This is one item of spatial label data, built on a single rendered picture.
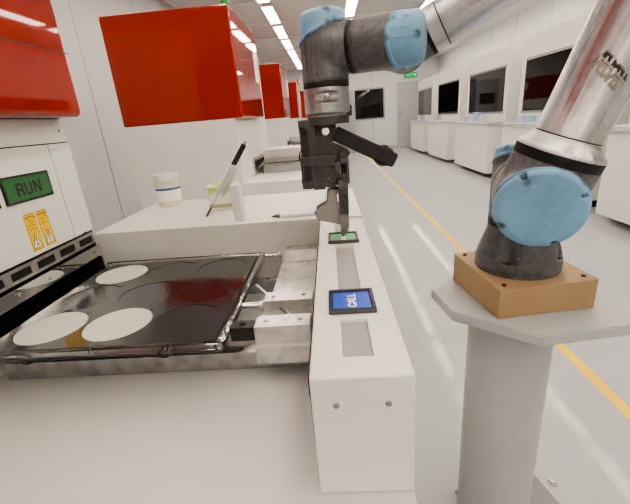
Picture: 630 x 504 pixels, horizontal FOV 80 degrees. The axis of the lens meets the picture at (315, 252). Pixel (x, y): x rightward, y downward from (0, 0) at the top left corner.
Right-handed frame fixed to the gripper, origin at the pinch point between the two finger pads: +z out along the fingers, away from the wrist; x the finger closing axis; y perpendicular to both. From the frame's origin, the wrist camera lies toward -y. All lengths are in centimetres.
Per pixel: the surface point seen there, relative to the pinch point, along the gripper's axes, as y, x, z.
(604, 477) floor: -80, -26, 98
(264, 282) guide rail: 18.4, -8.0, 13.3
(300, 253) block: 10.1, -10.6, 8.0
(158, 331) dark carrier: 29.2, 19.8, 8.0
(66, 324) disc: 45.8, 16.2, 8.0
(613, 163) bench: -256, -293, 40
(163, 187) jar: 51, -40, -4
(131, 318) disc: 35.5, 15.4, 8.0
